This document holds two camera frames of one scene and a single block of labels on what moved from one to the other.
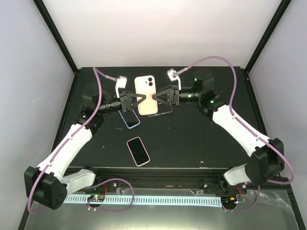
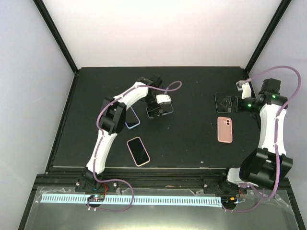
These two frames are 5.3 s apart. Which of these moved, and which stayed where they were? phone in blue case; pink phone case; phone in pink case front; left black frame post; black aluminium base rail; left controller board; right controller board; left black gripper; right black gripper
Moved: pink phone case; left black gripper; right black gripper
Stayed: black aluminium base rail; right controller board; left black frame post; phone in blue case; left controller board; phone in pink case front
